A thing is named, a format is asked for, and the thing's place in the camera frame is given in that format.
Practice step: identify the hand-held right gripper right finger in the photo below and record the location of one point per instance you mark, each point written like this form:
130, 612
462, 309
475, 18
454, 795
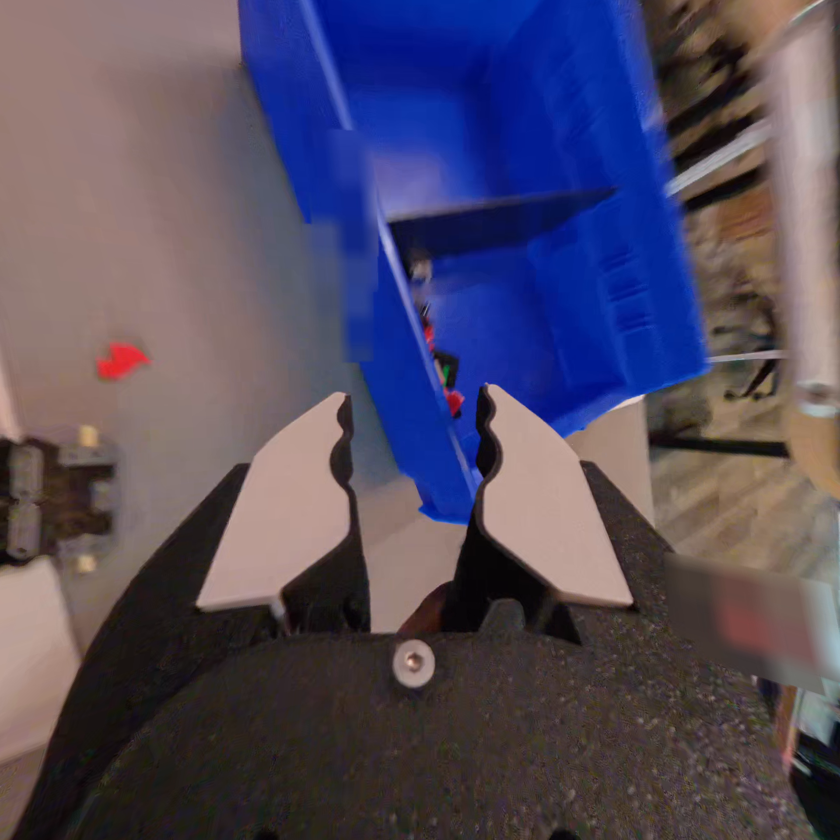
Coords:
551, 518

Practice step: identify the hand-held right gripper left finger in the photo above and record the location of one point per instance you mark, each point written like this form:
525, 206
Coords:
289, 512

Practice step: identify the pile of small lego pieces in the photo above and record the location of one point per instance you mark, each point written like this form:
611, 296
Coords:
451, 399

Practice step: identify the blue plastic bin with divider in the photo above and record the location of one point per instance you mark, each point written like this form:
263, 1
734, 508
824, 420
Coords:
525, 98

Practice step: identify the angled red lego piece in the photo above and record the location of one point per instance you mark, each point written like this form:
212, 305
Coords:
121, 362

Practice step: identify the white instruction booklet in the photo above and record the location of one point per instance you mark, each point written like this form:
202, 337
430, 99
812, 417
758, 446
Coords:
33, 656

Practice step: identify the grey metal pole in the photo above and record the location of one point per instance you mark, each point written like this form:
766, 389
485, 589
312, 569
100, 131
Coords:
804, 197

